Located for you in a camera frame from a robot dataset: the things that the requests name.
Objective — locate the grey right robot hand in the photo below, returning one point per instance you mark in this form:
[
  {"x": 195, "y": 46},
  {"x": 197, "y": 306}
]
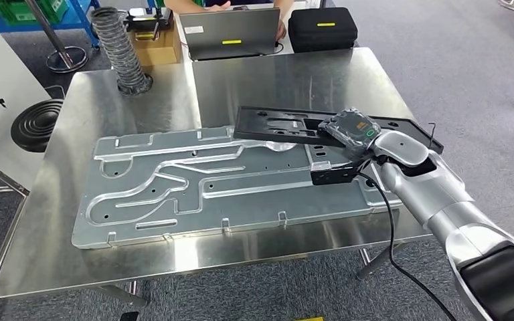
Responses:
[{"x": 350, "y": 130}]

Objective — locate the black plastic plate part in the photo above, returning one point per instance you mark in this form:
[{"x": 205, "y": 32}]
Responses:
[{"x": 257, "y": 128}]

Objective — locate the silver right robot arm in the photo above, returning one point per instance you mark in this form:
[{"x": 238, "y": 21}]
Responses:
[{"x": 439, "y": 190}]

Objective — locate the stainless steel workbench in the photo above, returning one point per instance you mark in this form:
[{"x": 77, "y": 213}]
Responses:
[{"x": 62, "y": 199}]

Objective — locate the black carry case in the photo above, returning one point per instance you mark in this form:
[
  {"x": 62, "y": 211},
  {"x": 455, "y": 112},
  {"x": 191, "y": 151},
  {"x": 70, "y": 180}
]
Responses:
[{"x": 323, "y": 35}]

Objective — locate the stamped silver metal panel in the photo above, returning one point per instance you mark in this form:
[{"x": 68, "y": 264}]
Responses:
[{"x": 239, "y": 199}]

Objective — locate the grey laptop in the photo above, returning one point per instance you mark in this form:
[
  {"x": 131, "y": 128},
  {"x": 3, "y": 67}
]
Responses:
[{"x": 230, "y": 31}]

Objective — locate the yellow tape square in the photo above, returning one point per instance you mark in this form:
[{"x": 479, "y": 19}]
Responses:
[{"x": 309, "y": 319}]

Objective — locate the brown cardboard box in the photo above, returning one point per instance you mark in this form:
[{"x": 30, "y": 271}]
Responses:
[{"x": 159, "y": 53}]

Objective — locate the black device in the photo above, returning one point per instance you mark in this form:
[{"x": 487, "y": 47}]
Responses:
[{"x": 146, "y": 20}]

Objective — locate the steel pole stand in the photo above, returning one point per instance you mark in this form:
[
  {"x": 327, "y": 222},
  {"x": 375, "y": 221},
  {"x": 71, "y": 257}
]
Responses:
[{"x": 55, "y": 42}]

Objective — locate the black round stool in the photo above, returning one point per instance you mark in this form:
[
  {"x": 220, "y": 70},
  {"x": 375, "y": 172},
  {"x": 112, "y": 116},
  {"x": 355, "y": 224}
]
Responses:
[{"x": 37, "y": 126}]

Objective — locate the green plastic bin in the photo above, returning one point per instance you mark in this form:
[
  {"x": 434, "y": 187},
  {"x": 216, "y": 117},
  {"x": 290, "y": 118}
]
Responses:
[
  {"x": 17, "y": 11},
  {"x": 55, "y": 9}
]

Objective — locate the blue cart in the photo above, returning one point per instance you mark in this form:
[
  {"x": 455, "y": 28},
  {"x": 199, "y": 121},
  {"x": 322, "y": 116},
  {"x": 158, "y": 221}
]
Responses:
[{"x": 26, "y": 25}]

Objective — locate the white cabinet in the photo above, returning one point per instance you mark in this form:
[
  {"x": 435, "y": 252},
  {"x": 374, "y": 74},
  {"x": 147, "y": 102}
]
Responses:
[{"x": 13, "y": 66}]

